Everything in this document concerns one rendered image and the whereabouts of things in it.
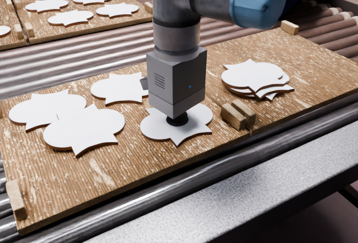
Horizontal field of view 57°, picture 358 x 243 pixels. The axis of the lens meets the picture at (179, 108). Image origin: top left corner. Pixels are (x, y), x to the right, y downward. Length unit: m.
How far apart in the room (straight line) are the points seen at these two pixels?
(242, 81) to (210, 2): 0.31
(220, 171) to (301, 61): 0.44
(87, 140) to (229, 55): 0.46
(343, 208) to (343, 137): 1.16
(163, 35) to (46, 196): 0.30
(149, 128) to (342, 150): 0.36
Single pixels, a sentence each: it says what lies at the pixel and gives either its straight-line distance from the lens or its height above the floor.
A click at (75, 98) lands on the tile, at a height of 0.94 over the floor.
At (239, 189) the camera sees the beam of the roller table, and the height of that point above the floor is 0.91.
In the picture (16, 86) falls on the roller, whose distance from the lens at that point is 0.87.
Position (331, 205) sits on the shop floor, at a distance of 1.85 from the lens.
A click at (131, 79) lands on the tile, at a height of 0.94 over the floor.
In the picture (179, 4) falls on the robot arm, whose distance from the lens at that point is 0.49.
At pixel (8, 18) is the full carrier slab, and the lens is 1.26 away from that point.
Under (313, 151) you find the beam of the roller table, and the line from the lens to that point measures 0.66.
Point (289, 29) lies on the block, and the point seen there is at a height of 0.95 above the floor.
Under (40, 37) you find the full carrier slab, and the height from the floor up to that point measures 0.94.
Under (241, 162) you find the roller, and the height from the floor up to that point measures 0.92.
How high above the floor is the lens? 1.33
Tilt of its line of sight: 36 degrees down
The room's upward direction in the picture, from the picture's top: straight up
